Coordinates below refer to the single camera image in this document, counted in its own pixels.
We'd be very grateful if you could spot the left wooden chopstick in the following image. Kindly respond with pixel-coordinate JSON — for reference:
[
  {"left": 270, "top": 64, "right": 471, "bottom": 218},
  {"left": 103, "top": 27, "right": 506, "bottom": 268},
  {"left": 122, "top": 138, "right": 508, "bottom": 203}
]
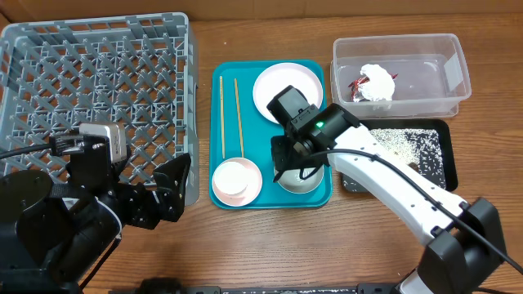
[{"left": 219, "top": 76, "right": 226, "bottom": 159}]

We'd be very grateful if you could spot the wooden chopstick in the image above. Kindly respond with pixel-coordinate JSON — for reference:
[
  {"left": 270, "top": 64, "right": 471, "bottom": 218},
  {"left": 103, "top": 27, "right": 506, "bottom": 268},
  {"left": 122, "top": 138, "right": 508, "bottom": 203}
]
[
  {"left": 219, "top": 76, "right": 226, "bottom": 159},
  {"left": 234, "top": 78, "right": 244, "bottom": 158}
]

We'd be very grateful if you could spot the grey bowl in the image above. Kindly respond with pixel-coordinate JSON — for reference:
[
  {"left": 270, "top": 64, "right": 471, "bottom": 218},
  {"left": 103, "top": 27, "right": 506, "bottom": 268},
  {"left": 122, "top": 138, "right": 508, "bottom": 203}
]
[{"left": 277, "top": 167, "right": 324, "bottom": 194}]

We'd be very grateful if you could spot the brown food scrap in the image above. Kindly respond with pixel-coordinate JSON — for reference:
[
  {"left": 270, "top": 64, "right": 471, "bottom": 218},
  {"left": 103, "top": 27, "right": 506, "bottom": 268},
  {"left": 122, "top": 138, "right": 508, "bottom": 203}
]
[{"left": 409, "top": 163, "right": 419, "bottom": 172}]

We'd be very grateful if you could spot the clear plastic bin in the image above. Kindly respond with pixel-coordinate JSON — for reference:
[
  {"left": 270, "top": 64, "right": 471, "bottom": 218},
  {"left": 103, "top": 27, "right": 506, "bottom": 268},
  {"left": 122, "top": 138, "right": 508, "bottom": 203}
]
[{"left": 330, "top": 33, "right": 472, "bottom": 119}]

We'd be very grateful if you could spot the right wooden chopstick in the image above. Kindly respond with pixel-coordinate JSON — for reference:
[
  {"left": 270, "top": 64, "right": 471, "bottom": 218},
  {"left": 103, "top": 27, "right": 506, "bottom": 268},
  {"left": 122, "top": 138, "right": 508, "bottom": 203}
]
[{"left": 234, "top": 78, "right": 244, "bottom": 158}]

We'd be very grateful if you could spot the white napkin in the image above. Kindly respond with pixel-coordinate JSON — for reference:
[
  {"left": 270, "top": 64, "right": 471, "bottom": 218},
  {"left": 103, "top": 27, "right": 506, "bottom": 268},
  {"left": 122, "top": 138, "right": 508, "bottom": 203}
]
[{"left": 359, "top": 64, "right": 397, "bottom": 102}]

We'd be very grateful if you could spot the red snack wrapper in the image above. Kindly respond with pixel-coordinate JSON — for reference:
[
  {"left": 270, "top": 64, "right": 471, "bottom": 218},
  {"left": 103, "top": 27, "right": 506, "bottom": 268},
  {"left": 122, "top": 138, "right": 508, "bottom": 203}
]
[{"left": 347, "top": 73, "right": 400, "bottom": 101}]

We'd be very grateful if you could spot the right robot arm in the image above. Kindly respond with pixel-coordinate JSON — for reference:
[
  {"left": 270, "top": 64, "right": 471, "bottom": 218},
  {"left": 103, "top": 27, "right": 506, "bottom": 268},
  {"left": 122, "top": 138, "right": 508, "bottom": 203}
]
[{"left": 267, "top": 86, "right": 510, "bottom": 293}]

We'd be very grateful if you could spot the teal serving tray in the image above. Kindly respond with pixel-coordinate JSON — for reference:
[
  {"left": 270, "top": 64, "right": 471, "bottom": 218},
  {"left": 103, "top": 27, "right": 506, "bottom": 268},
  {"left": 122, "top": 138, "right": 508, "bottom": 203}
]
[{"left": 209, "top": 60, "right": 333, "bottom": 209}]

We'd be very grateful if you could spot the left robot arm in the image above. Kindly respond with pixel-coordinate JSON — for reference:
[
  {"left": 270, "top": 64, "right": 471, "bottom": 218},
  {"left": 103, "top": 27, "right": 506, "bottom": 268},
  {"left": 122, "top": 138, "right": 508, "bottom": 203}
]
[{"left": 1, "top": 151, "right": 191, "bottom": 293}]

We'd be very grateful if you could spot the small pink saucer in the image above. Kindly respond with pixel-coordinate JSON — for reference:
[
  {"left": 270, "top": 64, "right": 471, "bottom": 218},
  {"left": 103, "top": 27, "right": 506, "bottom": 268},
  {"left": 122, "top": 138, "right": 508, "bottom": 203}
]
[{"left": 211, "top": 158, "right": 263, "bottom": 207}]

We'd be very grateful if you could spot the black tray with rice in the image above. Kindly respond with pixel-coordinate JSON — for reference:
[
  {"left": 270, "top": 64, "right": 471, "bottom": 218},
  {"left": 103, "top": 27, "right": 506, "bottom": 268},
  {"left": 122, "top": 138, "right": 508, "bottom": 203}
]
[{"left": 363, "top": 118, "right": 458, "bottom": 192}]

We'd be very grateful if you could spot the grey plastic dish rack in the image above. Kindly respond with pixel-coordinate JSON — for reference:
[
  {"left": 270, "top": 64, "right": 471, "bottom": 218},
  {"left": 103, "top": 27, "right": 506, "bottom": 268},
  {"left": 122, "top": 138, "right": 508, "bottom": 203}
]
[{"left": 1, "top": 12, "right": 199, "bottom": 204}]

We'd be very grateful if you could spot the white cup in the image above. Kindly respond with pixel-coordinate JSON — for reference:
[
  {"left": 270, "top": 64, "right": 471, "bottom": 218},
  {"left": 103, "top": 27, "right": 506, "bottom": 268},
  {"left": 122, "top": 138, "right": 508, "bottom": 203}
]
[{"left": 213, "top": 161, "right": 248, "bottom": 196}]

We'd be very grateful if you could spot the large white plate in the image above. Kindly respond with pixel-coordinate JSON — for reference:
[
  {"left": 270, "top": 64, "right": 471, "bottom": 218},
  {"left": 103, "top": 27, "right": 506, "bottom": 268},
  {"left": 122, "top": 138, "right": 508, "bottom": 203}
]
[{"left": 253, "top": 60, "right": 324, "bottom": 123}]

